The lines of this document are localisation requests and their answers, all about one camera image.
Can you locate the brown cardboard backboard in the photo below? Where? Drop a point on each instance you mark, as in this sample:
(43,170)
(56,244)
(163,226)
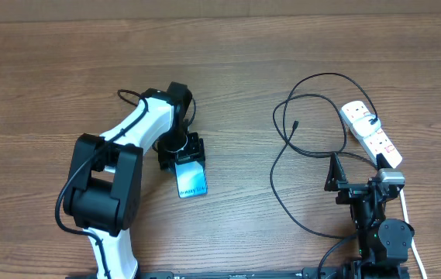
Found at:
(79,10)

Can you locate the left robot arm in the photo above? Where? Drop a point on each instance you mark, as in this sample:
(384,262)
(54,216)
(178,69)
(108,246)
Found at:
(101,197)

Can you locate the white USB charger plug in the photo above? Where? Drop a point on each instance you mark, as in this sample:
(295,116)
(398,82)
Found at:
(365,126)

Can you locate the white power strip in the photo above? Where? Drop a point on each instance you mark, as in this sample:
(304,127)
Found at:
(376,143)

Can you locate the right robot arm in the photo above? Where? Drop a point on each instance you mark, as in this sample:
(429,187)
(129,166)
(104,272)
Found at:
(383,243)

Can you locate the blue Galaxy smartphone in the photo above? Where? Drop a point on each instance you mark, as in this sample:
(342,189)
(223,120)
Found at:
(191,179)

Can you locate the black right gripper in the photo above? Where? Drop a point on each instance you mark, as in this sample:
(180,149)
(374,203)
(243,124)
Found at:
(349,191)

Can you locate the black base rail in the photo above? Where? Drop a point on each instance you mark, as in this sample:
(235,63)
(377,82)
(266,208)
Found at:
(305,273)

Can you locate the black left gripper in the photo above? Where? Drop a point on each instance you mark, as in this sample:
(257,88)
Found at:
(194,151)

